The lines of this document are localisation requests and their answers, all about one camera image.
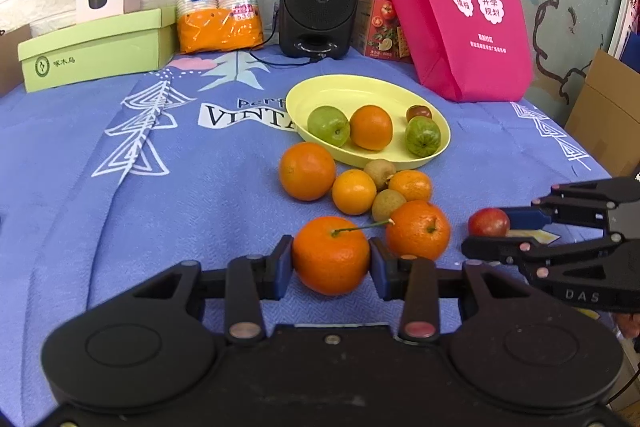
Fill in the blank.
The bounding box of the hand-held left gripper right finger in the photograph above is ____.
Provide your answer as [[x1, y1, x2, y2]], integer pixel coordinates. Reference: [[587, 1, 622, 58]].
[[370, 237, 532, 343]]

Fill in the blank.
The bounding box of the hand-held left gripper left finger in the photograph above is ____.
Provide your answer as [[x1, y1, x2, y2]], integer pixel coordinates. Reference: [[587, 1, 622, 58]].
[[130, 235, 294, 348]]

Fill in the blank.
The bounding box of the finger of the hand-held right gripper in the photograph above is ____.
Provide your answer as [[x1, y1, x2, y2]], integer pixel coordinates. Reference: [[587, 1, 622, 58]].
[[509, 177, 640, 231], [460, 234, 626, 269]]

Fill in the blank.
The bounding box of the small red apple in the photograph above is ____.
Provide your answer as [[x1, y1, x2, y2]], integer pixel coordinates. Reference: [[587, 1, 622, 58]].
[[467, 207, 511, 238]]

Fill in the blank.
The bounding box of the orange with green stem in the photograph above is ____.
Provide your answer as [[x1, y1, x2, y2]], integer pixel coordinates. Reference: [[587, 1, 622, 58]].
[[292, 216, 396, 297]]

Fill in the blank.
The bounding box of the yellow plate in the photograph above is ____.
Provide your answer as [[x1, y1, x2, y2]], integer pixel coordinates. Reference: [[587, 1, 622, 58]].
[[285, 75, 452, 170]]

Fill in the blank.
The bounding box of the small brown kiwi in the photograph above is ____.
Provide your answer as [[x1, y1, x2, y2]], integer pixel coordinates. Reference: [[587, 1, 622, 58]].
[[371, 189, 407, 224], [363, 159, 397, 190]]

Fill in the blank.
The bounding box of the small orange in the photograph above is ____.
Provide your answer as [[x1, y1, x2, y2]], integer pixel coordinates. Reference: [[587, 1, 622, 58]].
[[387, 170, 433, 204]]

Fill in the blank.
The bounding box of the large orange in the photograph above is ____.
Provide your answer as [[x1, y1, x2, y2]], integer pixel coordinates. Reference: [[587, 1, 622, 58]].
[[279, 142, 337, 202]]

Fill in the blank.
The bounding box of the brown cardboard box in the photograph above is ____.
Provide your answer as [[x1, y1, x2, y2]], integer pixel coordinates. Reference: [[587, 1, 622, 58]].
[[0, 24, 32, 98], [565, 49, 640, 180]]

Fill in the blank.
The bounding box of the green guava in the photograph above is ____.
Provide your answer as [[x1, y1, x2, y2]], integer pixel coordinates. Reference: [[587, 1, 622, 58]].
[[404, 116, 442, 158]]

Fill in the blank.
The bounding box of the blue printed tablecloth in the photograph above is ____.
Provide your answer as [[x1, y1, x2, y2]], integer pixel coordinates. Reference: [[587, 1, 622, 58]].
[[0, 42, 626, 408]]

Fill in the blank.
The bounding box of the green apple on plate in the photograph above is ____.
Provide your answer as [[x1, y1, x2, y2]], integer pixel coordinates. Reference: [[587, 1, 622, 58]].
[[307, 106, 351, 146]]

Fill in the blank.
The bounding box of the pink tote bag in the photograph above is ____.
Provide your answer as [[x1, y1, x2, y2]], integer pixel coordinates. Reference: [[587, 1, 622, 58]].
[[357, 0, 534, 103]]

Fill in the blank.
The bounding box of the red snack box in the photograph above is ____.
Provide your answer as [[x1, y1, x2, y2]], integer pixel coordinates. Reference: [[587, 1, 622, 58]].
[[357, 0, 414, 64]]

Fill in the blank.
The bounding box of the light green shoe box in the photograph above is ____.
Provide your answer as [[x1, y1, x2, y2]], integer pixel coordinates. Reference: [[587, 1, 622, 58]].
[[17, 7, 179, 94]]

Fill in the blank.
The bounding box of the black speaker cable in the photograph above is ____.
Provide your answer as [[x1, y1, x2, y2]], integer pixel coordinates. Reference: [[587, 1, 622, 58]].
[[247, 23, 327, 68]]

